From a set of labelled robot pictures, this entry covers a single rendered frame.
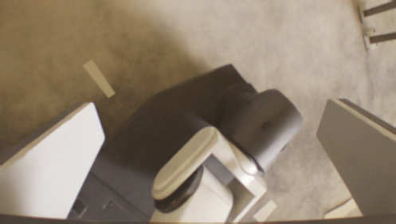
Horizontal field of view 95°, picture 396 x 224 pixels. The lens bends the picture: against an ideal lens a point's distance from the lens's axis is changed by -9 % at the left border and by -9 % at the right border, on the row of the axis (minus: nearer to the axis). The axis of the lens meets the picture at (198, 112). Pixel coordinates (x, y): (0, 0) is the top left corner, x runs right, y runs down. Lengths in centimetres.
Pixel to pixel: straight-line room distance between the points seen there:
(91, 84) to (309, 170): 100
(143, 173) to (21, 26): 58
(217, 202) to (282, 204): 65
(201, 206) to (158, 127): 23
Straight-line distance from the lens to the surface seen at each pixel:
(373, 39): 132
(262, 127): 45
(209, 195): 45
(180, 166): 43
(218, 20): 80
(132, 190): 61
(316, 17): 107
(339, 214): 137
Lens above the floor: 71
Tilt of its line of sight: 73 degrees down
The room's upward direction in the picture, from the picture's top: 112 degrees clockwise
